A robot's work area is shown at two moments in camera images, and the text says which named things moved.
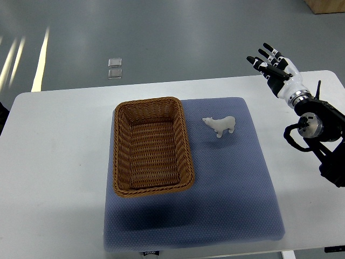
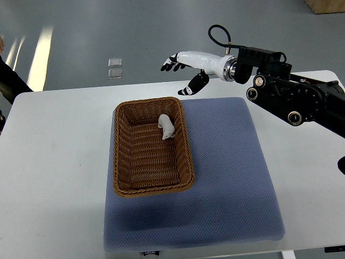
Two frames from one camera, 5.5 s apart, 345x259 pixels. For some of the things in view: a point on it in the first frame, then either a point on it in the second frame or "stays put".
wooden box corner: (324, 6) stays put
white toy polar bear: (220, 125) → (165, 123)
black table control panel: (335, 249) stays put
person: (4, 114) → (12, 82)
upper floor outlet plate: (115, 62) stays put
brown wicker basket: (151, 154) stays put
